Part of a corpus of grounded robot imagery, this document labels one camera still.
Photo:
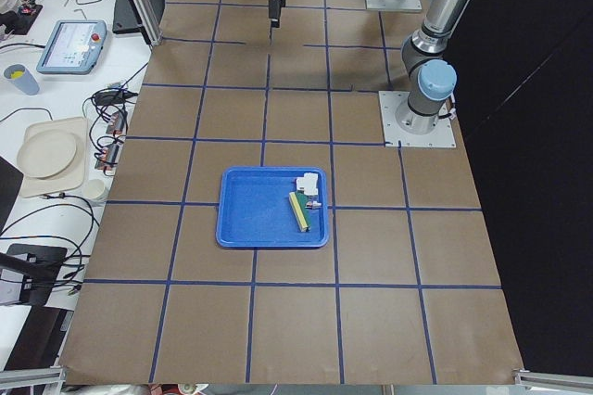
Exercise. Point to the white circuit breaker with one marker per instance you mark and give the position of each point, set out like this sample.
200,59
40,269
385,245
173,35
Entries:
307,184

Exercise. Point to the green yellow terminal block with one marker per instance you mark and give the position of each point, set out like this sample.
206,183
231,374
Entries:
306,210

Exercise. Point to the blue teach pendant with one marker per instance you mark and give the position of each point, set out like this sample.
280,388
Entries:
74,47

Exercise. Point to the blue plastic tray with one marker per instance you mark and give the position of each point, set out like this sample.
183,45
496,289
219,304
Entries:
254,211

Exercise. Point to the white paper cup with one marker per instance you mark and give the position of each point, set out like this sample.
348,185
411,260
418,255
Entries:
95,191

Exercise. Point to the blue cup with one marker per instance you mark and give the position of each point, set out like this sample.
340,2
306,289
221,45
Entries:
21,78

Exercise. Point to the beige serving tray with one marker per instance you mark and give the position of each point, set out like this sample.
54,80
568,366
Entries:
70,178

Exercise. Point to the beige plate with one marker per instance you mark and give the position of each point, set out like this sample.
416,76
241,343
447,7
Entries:
47,153

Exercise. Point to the black camera stand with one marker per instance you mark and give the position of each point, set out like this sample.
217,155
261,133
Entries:
29,272

